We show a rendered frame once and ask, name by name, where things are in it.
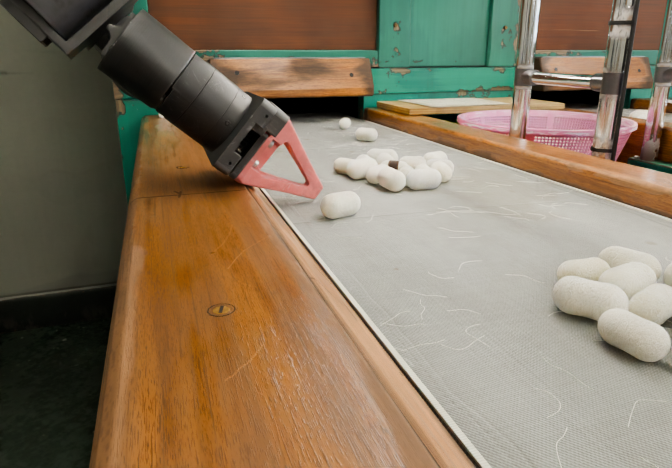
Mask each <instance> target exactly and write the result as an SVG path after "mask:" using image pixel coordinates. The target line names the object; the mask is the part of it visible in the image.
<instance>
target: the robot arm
mask: <svg viewBox="0 0 672 468"><path fill-rule="evenodd" d="M137 1H138V0H0V5H1V6H2V7H4V8H5V9H6V10H7V11H8V12H9V13H10V14H11V15H12V16H13V17H14V18H15V19H16V20H17V21H18V22H19V23H20V24H21V25H22V26H23V27H24V28H26V29H27V30H28V31H29V32H30V33H31V34H32V35H33V36H34V37H35V38H36V39H37V40H38V41H39V42H40V43H41V44H43V45H44V46H45V47H47V46H49V45H50V44H51V43H52V42H53V43H54V44H55V45H56V46H57V47H58V48H59V49H60V50H61V51H62V52H64V53H65V54H66V55H67V56H68V57H69V58H70V59H73V58H74V57H75V56H76V55H77V54H78V53H80V52H81V51H82V50H83V49H85V48H86V49H87V50H88V51H89V50H90V49H91V48H92V47H94V48H95V49H96V50H97V51H98V52H99V53H100V54H101V58H102V60H101V62H100V64H99V65H98V67H97V69H99V70H100V71H101V72H103V73H104V74H105V75H107V76H108V77H109V78H111V79H112V80H113V82H114V83H115V85H116V86H117V87H118V88H119V89H120V90H121V91H122V92H123V93H125V94H126V95H128V96H130V97H133V98H136V99H139V100H140V101H142V102H143V103H145V104H146V105H147V106H149V107H150V108H151V109H152V108H154V109H156V111H157V112H158V113H160V114H161V115H162V116H164V118H165V119H166V120H167V121H169V122H170V123H172V124H173V125H174V126H176V127H177V128H178V129H180V130H181V131H182V132H184V133H185V134H186V135H188V136H189V137H190V138H192V139H193V140H195V141H196V142H197V143H199V144H200V145H201V146H203V148H204V150H205V152H206V155H207V157H208V159H209V161H210V163H211V165H212V166H213V167H215V168H216V169H217V170H219V171H220V172H222V173H223V174H224V175H228V176H229V177H231V178H232V179H234V180H235V181H236V182H238V183H240V184H244V185H249V186H254V187H259V188H264V189H269V190H274V191H279V192H284V193H288V194H292V195H297V196H301V197H305V198H309V199H315V198H316V197H317V196H318V195H319V193H320V192H321V191H322V189H323V185H322V183H321V181H320V179H319V178H318V176H317V174H316V172H315V170H314V168H313V166H312V164H311V162H310V160H309V158H308V156H307V154H306V152H305V150H304V148H303V146H302V144H301V142H300V140H299V138H298V136H297V134H296V132H295V129H294V127H293V125H292V123H291V121H290V120H289V119H290V117H289V116H288V115H287V114H286V113H284V112H283V111H282V110H281V109H280V108H278V107H277V106H276V105H275V104H274V103H272V102H271V101H269V100H267V99H265V98H263V97H261V96H258V95H255V94H253V93H250V92H247V91H246V92H244V91H243V90H241V89H240V88H239V87H238V86H237V85H235V84H234V83H233V82H232V81H230V80H229V79H228V78H227V77H226V76H224V75H223V74H222V73H221V72H219V71H218V70H217V69H216V68H215V67H213V66H212V65H211V64H210V63H209V62H205V61H204V60H203V59H201V58H200V57H199V56H198V55H197V54H195V51H194V50H193V49H191V48H190V47H189V46H188V45H187V44H185V43H184V42H183V41H182V40H181V39H179V38H178V37H177V36H176V35H174V34H173V33H172V32H171V31H170V30H168V29H167V28H166V27H165V26H163V25H162V24H161V23H160V22H159V21H157V20H156V19H155V18H154V17H153V16H151V15H150V14H149V13H148V12H146V11H145V10H144V9H142V10H141V11H140V12H139V13H138V14H137V15H135V14H134V13H133V12H132V11H133V8H134V4H135V3H136V2H137ZM131 12H132V13H131ZM130 13H131V14H130ZM129 14H130V15H129ZM128 15H129V17H128ZM194 54H195V55H194ZM193 55H194V57H193ZM192 57H193V58H192ZM191 58H192V59H191ZM189 61H190V62H189ZM283 144H284V145H285V147H286V148H287V150H288V152H289V153H290V155H291V157H292V158H293V160H294V161H295V163H296V165H297V166H298V168H299V170H300V171H301V173H302V175H303V176H304V178H305V183H304V184H300V183H297V182H294V181H291V180H287V179H284V178H281V177H278V176H275V175H272V174H269V173H266V172H263V171H260V170H261V168H262V167H263V166H264V164H265V163H266V162H267V161H268V159H269V158H270V157H271V155H272V154H273V153H274V152H275V150H276V149H277V148H278V147H279V146H280V145H281V146H282V145H283ZM239 150H240V151H241V152H240V151H239Z"/></svg>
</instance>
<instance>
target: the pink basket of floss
mask: <svg viewBox="0 0 672 468"><path fill-rule="evenodd" d="M497 116H498V118H497ZM499 116H500V118H499ZM504 116H505V117H504ZM506 116H507V117H506ZM509 116H510V117H511V110H487V111H474V112H467V113H463V114H460V115H458V116H457V122H458V123H460V124H462V125H466V126H470V127H474V128H478V129H483V130H487V131H491V132H495V133H500V134H504V135H505V134H506V135H508V134H509V128H510V127H509V126H510V125H509V124H510V122H509V121H510V120H509V119H510V117H509ZM530 116H531V118H530ZM532 116H534V118H532ZM535 116H536V118H535ZM538 116H539V118H538ZM540 117H542V118H540ZM543 117H545V118H543ZM546 117H548V118H546ZM554 117H556V119H555V118H554ZM557 117H559V119H557ZM596 117H597V114H592V113H582V112H568V111H550V110H529V119H531V120H529V119H528V128H527V137H526V140H529V141H533V142H537V143H543V144H545V143H547V144H546V145H550V146H554V147H560V148H562V147H563V149H567V150H572V151H575V150H576V151H575V152H579V153H583V154H587V155H590V156H591V152H592V151H591V150H590V147H591V146H592V144H593V138H594V131H595V130H594V129H595V124H596ZM560 118H561V119H560ZM563 118H564V119H563ZM566 118H567V119H566ZM568 118H570V119H568ZM571 118H572V120H571ZM495 119H496V120H495ZM497 119H498V120H497ZM502 119H503V120H502ZM504 119H505V120H504ZM532 119H533V120H532ZM535 119H536V120H535ZM537 119H539V120H537ZM540 119H542V120H540ZM543 119H545V120H543ZM546 119H547V121H546ZM574 119H575V120H574ZM577 119H578V120H577ZM579 119H580V120H579ZM582 119H583V121H582ZM554 120H555V121H554ZM557 120H558V121H557ZM560 120H561V121H560ZM562 120H564V121H563V122H562ZM584 120H585V121H584ZM587 120H588V121H587ZM590 120H591V121H590ZM592 120H593V122H592ZM502 121H503V123H502ZM504 121H505V123H504ZM507 121H508V123H507ZM529 121H531V123H529ZM532 121H533V123H532ZM535 121H536V123H534V122H535ZM565 121H566V122H565ZM568 121H569V122H568ZM570 121H572V122H570ZM573 121H574V122H573ZM576 121H577V123H576ZM485 122H486V124H485ZM487 122H488V123H487ZM489 122H490V123H489ZM491 122H492V123H491ZM493 122H494V123H493ZM495 122H496V123H495ZM537 122H539V123H537ZM540 122H541V123H540ZM543 122H544V123H543ZM545 122H547V123H545ZM554 122H555V124H553V123H554ZM556 122H557V123H558V124H556ZM578 122H579V123H578ZM581 122H582V123H581ZM584 122H585V123H584ZM559 123H560V124H559ZM562 123H563V124H562ZM565 123H566V124H565ZM567 123H568V125H567ZM586 123H587V124H586ZM589 123H590V124H589ZM591 123H592V124H591ZM594 123H595V124H594ZM491 124H492V125H491ZM500 124H501V125H500ZM502 124H503V125H502ZM504 124H505V125H504ZM507 124H508V125H507ZM529 124H530V125H529ZM532 124H533V125H532ZM534 124H536V125H534ZM537 124H538V125H537ZM540 124H541V125H540ZM542 124H544V126H542ZM545 124H546V126H545ZM570 124H571V125H570ZM573 124H574V125H573ZM575 124H576V125H575ZM578 124H579V126H578ZM553 125H555V126H553ZM556 125H557V126H556ZM559 125H560V127H558V126H559ZM561 125H562V127H561ZM580 125H581V126H580ZM583 125H584V126H583ZM588 125H589V127H588ZM507 126H508V127H507ZM529 126H530V128H529ZM532 126H533V128H532ZM564 126H565V127H564ZM567 126H568V127H567ZM569 126H570V127H569ZM572 126H573V128H572ZM590 126H591V127H590ZM593 126H594V127H593ZM534 127H536V128H534ZM537 127H538V128H537ZM539 127H541V128H539ZM542 127H544V128H542ZM545 127H546V128H545ZM553 127H554V129H553ZM574 127H575V128H574ZM577 127H578V128H577ZM580 127H581V128H580ZM582 127H583V129H582ZM637 127H638V124H637V122H635V121H633V120H630V119H626V118H622V120H621V126H620V132H619V138H618V145H617V152H616V157H615V161H616V160H617V158H618V157H619V155H620V153H621V151H622V149H623V147H624V146H625V144H626V142H627V140H628V138H629V136H630V135H631V133H632V132H633V131H635V130H637ZM555 128H557V129H555ZM558 128H559V129H558ZM561 128H562V129H561ZM563 128H565V129H564V130H563ZM566 128H567V130H566ZM587 128H588V129H587ZM569 129H570V130H569ZM571 129H572V130H571ZM574 129H575V130H574ZM589 129H590V130H589ZM508 136H509V135H508ZM535 137H537V138H535ZM538 137H540V138H538ZM542 137H544V138H542ZM546 137H548V138H546ZM549 137H551V138H549ZM553 137H555V139H553ZM557 138H558V139H557ZM560 138H562V139H560ZM564 138H566V139H564ZM568 138H569V139H568ZM571 138H572V139H571ZM575 138H576V139H575ZM578 138H579V139H578ZM581 138H583V139H581ZM585 138H586V139H585ZM588 138H589V139H588ZM534 140H537V141H534ZM538 140H540V141H538ZM542 140H544V141H542ZM545 140H547V141H545ZM549 140H551V141H549ZM552 141H554V142H552ZM556 141H558V142H556ZM560 141H561V142H560ZM563 141H565V142H563ZM567 141H568V142H567ZM570 141H572V142H570ZM574 141H575V142H574ZM577 141H578V142H577ZM581 141H582V142H581ZM584 141H585V142H584ZM587 141H588V142H587ZM590 141H591V142H590ZM548 143H550V144H548ZM552 144H554V145H552ZM555 144H557V145H555ZM559 144H561V145H559ZM563 144H564V145H563ZM566 144H567V145H566ZM570 144H571V145H570ZM573 144H574V145H573ZM576 144H577V145H576ZM580 144H581V145H580ZM583 144H584V145H583ZM586 144H587V145H586ZM589 144H590V145H589ZM565 147H567V148H565ZM569 147H570V148H569ZM572 147H573V148H572ZM575 147H576V148H575ZM579 147H580V148H579ZM582 147H583V148H582ZM585 147H586V148H585ZM588 147H589V148H588ZM578 150H579V151H578ZM581 150H582V151H581ZM584 150H585V151H584Z"/></svg>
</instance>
